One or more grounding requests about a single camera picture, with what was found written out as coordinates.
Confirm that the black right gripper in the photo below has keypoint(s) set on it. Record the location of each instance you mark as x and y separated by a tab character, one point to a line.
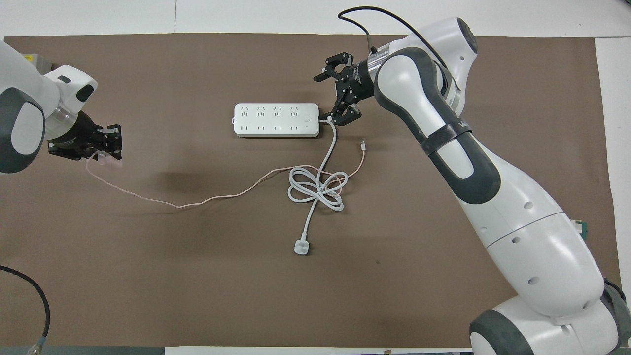
355	81

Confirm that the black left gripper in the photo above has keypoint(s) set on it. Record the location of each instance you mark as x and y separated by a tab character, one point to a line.
79	143

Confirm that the pink charger adapter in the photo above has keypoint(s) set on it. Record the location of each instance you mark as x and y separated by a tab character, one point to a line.
103	160

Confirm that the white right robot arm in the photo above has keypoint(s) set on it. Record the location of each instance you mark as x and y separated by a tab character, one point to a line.
517	222

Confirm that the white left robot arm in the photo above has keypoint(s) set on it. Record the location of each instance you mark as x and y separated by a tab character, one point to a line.
19	123

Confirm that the brown table mat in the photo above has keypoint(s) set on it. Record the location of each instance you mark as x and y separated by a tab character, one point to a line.
197	296

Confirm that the grey push-button switch box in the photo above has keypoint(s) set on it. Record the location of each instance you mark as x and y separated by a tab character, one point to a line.
42	64

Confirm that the green knife switch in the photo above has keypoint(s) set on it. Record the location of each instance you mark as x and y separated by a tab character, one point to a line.
584	231

